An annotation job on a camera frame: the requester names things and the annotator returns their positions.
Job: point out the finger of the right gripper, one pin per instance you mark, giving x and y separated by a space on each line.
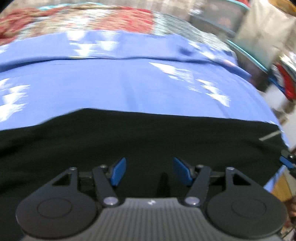
287 159

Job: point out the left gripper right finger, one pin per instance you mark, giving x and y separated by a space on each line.
197 178

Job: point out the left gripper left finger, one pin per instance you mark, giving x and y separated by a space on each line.
105 178

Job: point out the black pants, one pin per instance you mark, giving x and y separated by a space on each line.
32 156

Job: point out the blue printed bed sheet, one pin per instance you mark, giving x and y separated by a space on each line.
49 76

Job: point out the red floral patterned blanket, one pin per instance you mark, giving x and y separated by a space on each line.
26 19

